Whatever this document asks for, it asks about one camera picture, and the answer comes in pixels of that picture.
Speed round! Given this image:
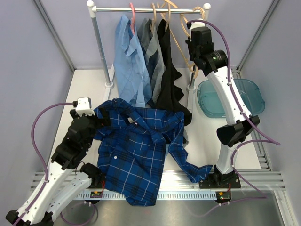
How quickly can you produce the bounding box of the blue plaid shirt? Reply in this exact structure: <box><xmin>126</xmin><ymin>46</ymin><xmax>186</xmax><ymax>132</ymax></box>
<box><xmin>95</xmin><ymin>98</ymin><xmax>212</xmax><ymax>206</ymax></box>

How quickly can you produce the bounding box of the beige hanger of plaid shirt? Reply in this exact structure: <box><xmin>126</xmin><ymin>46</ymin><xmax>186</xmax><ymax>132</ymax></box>
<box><xmin>157</xmin><ymin>0</ymin><xmax>209</xmax><ymax>80</ymax></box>

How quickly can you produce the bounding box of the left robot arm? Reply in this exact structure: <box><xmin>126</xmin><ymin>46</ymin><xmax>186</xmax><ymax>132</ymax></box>
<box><xmin>6</xmin><ymin>107</ymin><xmax>111</xmax><ymax>226</ymax></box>

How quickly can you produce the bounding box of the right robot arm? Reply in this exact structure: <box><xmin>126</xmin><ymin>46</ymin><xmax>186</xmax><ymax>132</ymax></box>
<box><xmin>186</xmin><ymin>20</ymin><xmax>260</xmax><ymax>188</ymax></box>

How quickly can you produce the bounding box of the light blue shirt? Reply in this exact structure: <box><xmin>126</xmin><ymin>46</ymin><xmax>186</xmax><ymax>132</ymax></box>
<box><xmin>113</xmin><ymin>15</ymin><xmax>152</xmax><ymax>108</ymax></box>

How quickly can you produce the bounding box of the black shirt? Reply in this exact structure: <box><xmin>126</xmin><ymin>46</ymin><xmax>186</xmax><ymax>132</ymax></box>
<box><xmin>155</xmin><ymin>19</ymin><xmax>192</xmax><ymax>126</ymax></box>

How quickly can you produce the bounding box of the grey shirt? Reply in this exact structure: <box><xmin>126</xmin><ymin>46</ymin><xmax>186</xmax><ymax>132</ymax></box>
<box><xmin>137</xmin><ymin>18</ymin><xmax>165</xmax><ymax>104</ymax></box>

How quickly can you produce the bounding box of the pink plastic hanger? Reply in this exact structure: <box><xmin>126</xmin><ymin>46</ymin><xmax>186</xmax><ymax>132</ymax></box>
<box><xmin>129</xmin><ymin>2</ymin><xmax>135</xmax><ymax>35</ymax></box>

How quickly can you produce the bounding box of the beige hanger with grey shirt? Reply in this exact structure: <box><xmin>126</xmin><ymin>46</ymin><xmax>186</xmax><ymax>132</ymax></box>
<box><xmin>150</xmin><ymin>2</ymin><xmax>157</xmax><ymax>32</ymax></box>

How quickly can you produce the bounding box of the beige hanger with black shirt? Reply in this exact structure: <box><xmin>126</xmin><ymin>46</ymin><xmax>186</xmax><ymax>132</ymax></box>
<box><xmin>165</xmin><ymin>3</ymin><xmax>171</xmax><ymax>31</ymax></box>

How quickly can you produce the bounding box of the white and chrome clothes rack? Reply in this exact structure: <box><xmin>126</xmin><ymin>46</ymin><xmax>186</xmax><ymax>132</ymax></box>
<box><xmin>87</xmin><ymin>0</ymin><xmax>211</xmax><ymax>93</ymax></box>

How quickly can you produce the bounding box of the teal transparent plastic tray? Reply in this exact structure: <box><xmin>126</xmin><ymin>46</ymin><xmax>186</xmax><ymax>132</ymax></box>
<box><xmin>197</xmin><ymin>79</ymin><xmax>265</xmax><ymax>118</ymax></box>

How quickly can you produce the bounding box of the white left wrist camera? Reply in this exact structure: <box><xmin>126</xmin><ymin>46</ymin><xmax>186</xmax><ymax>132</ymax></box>
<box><xmin>75</xmin><ymin>97</ymin><xmax>95</xmax><ymax>117</ymax></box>

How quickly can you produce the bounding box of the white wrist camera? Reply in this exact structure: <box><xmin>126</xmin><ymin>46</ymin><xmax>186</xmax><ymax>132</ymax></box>
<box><xmin>187</xmin><ymin>22</ymin><xmax>206</xmax><ymax>30</ymax></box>
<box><xmin>75</xmin><ymin>97</ymin><xmax>95</xmax><ymax>117</ymax></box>

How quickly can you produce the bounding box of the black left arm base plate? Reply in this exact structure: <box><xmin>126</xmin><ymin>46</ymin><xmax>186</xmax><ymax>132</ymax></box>
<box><xmin>88</xmin><ymin>174</ymin><xmax>106</xmax><ymax>189</ymax></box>

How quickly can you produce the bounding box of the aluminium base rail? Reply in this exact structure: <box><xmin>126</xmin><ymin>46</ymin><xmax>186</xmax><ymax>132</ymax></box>
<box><xmin>30</xmin><ymin>170</ymin><xmax>286</xmax><ymax>191</ymax></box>

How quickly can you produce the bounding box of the light blue slotted cable duct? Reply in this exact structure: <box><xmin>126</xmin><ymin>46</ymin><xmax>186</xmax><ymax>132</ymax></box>
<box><xmin>74</xmin><ymin>191</ymin><xmax>217</xmax><ymax>201</ymax></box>

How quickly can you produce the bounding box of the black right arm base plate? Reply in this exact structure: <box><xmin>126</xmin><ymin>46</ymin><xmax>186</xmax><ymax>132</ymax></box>
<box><xmin>199</xmin><ymin>172</ymin><xmax>241</xmax><ymax>189</ymax></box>

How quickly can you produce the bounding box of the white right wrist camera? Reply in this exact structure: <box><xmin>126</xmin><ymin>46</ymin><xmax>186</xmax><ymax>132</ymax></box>
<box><xmin>187</xmin><ymin>22</ymin><xmax>206</xmax><ymax>30</ymax></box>

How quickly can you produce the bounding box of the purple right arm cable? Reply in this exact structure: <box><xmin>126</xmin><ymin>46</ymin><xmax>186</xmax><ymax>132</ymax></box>
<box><xmin>187</xmin><ymin>20</ymin><xmax>280</xmax><ymax>217</ymax></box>

